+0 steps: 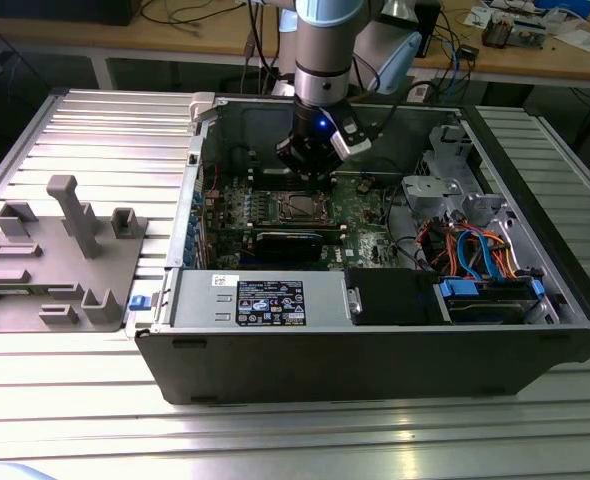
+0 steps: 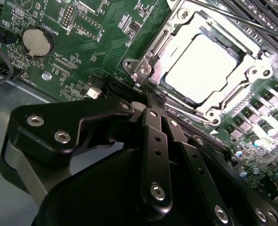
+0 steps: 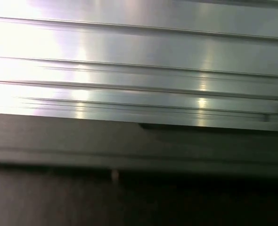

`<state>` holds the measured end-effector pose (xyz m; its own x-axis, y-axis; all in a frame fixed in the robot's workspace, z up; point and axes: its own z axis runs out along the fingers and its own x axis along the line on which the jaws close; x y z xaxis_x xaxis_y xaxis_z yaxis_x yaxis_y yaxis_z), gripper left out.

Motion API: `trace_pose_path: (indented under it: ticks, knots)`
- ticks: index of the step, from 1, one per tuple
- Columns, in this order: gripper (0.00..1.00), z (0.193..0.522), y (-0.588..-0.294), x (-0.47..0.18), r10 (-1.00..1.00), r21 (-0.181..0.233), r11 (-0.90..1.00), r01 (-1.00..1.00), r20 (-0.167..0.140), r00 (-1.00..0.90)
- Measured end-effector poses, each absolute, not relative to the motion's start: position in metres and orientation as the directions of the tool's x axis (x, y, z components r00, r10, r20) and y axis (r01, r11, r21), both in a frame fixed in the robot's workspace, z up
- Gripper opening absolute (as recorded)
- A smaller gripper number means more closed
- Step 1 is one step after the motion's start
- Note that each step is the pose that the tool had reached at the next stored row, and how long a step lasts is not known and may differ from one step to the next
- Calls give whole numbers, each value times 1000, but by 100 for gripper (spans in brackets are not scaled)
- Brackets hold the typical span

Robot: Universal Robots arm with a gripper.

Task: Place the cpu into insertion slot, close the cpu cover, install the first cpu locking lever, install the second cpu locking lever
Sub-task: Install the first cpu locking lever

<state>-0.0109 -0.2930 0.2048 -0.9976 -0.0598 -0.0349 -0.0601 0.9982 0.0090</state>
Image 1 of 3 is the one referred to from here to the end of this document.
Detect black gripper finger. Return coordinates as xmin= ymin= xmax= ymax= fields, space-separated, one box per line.
xmin=276 ymin=135 xmax=319 ymax=193
xmin=319 ymin=160 xmax=345 ymax=194

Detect CPU with silver top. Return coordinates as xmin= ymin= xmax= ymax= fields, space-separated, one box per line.
xmin=288 ymin=195 xmax=318 ymax=215

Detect CPU socket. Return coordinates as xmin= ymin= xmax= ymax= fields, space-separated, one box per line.
xmin=273 ymin=189 xmax=337 ymax=225

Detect green motherboard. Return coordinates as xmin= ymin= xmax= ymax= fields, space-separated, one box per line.
xmin=202 ymin=172 xmax=407 ymax=275

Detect black graphics card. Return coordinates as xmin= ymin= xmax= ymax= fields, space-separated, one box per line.
xmin=251 ymin=229 xmax=325 ymax=265

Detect metal drive cage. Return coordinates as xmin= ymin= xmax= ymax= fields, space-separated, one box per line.
xmin=401 ymin=123 xmax=522 ymax=236

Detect pale grey case latch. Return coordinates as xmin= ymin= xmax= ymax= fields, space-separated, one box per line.
xmin=188 ymin=92 xmax=220 ymax=122

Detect white tag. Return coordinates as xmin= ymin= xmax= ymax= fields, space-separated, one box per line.
xmin=407 ymin=79 xmax=432 ymax=104

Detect wooden desk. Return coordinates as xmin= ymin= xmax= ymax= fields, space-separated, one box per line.
xmin=0 ymin=0 xmax=590 ymax=91

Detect tall black box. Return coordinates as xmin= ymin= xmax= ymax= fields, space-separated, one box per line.
xmin=417 ymin=0 xmax=442 ymax=59

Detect grey power supply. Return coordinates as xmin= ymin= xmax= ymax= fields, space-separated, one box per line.
xmin=167 ymin=269 xmax=352 ymax=331

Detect hard disk in blue carrier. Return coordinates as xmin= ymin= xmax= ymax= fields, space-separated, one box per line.
xmin=437 ymin=278 xmax=547 ymax=327

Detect black PC case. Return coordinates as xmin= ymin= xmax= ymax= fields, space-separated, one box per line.
xmin=134 ymin=94 xmax=590 ymax=407

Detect copper heat sink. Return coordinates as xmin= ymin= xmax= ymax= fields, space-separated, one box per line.
xmin=482 ymin=14 xmax=514 ymax=49

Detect clear plastic box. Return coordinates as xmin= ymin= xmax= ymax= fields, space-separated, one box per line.
xmin=512 ymin=18 xmax=547 ymax=50

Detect grey parts rack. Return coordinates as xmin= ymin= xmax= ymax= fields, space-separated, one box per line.
xmin=0 ymin=174 xmax=150 ymax=334

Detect blue box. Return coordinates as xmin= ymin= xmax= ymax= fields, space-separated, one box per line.
xmin=533 ymin=0 xmax=590 ymax=16

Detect white papers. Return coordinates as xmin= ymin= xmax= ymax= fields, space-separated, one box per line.
xmin=554 ymin=27 xmax=590 ymax=52

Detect wide black box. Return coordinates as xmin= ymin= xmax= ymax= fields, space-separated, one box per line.
xmin=0 ymin=0 xmax=136 ymax=27

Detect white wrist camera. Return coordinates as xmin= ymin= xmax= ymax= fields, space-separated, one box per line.
xmin=330 ymin=115 xmax=374 ymax=162

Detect black camera cable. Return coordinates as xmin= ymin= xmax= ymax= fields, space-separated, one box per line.
xmin=369 ymin=78 xmax=439 ymax=139

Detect red wire bundle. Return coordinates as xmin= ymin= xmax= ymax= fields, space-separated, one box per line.
xmin=414 ymin=219 xmax=459 ymax=266

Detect blue wire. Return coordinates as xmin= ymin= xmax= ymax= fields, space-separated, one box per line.
xmin=456 ymin=223 xmax=499 ymax=282

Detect orange wire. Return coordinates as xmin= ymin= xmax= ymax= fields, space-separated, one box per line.
xmin=489 ymin=232 xmax=524 ymax=279

